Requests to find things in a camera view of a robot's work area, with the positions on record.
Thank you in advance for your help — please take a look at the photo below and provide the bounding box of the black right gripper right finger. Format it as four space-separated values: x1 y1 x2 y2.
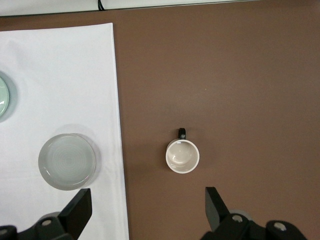
199 186 266 240

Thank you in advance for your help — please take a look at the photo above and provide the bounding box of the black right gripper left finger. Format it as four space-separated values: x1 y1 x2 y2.
26 187 93 240

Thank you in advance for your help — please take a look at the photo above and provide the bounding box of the white mug with black handle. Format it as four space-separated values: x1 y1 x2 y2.
164 127 200 175

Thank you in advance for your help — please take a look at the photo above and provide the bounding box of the gray plate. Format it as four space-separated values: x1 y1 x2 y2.
38 133 97 190

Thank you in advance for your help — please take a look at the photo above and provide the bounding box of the green plate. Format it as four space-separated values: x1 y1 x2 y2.
0 71 12 123

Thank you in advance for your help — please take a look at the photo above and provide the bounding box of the white cloth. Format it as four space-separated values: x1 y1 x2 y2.
0 22 130 240

